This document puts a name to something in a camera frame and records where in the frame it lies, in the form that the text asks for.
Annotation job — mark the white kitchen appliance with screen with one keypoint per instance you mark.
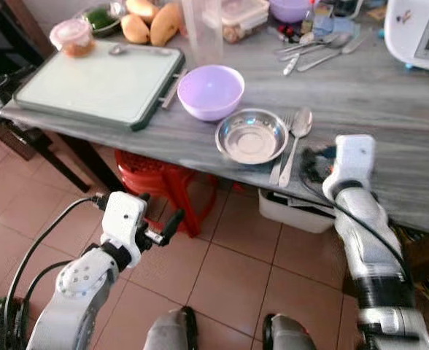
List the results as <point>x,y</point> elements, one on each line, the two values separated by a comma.
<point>408,29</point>

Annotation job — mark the white green-edged cutting board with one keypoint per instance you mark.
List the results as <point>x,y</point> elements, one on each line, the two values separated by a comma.
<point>90,84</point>

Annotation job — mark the white plastic bin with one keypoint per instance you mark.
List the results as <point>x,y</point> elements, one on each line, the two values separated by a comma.
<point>291,211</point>

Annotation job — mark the clear tub with orange food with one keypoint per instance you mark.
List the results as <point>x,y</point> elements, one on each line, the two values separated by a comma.
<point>71,36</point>

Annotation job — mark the clear lidded food container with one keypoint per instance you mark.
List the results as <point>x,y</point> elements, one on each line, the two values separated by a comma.
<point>244,18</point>

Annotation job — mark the large steel spoon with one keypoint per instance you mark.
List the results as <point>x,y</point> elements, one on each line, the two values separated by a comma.
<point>303,122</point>

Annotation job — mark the small steel teaspoon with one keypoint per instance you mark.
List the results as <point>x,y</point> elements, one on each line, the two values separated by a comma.
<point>117,49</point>

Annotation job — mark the stainless steel bowl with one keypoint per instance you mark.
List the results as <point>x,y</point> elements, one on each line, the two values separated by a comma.
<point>251,138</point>

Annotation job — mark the grey right robot leg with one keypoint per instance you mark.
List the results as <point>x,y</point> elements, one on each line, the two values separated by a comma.
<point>287,335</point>

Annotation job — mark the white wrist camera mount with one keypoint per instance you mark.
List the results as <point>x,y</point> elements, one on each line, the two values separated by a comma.
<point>352,164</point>
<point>122,219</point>

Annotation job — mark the steel fork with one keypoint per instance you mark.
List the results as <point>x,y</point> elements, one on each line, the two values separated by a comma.
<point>275,171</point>

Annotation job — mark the red plastic stool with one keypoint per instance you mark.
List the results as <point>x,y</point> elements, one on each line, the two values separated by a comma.
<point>156,175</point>

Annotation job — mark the bowl of green vegetables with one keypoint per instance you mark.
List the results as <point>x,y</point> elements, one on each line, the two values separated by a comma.
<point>101,20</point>

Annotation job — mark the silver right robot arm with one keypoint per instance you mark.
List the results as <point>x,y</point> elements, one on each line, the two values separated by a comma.
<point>371,248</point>

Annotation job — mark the large purple plastic bowl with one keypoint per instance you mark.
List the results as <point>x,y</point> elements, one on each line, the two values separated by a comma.
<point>210,91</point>

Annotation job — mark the dark wooden chair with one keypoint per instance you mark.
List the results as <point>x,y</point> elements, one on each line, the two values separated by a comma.
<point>3,80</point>

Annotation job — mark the tall clear plastic cup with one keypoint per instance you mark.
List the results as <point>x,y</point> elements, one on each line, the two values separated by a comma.
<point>203,33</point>

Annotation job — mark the grey left robot leg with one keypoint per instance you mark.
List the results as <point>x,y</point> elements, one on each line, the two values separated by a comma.
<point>169,332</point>

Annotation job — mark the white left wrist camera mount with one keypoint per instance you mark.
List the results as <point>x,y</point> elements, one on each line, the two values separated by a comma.
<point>122,219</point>

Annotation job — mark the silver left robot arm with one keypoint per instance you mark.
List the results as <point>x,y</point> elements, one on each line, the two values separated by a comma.
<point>76,292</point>

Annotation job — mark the small purple plastic bowl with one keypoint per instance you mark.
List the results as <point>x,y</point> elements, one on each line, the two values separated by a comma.
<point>290,9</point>

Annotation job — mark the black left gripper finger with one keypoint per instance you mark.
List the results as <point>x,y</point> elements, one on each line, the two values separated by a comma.
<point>174,226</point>
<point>144,200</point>

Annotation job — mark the grey robot leg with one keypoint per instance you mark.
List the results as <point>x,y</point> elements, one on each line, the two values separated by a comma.
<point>169,332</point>
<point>287,335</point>

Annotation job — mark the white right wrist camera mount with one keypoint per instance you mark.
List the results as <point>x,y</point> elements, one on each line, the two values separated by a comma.
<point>352,164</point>

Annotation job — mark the steel table knife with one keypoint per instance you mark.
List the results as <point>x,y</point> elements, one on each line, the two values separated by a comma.
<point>291,65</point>

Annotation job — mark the clear bottle with blue label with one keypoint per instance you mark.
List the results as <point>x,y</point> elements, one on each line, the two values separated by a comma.
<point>319,16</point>

